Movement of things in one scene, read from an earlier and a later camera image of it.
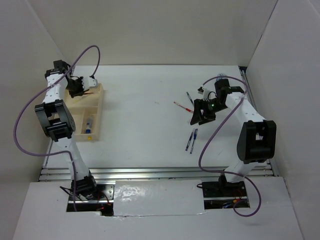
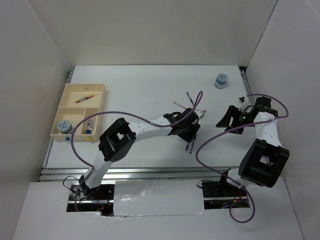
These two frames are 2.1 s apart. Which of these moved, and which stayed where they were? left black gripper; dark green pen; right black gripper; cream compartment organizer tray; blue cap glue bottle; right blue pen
Moved: left black gripper; right black gripper
Stayed: cream compartment organizer tray; dark green pen; blue cap glue bottle; right blue pen
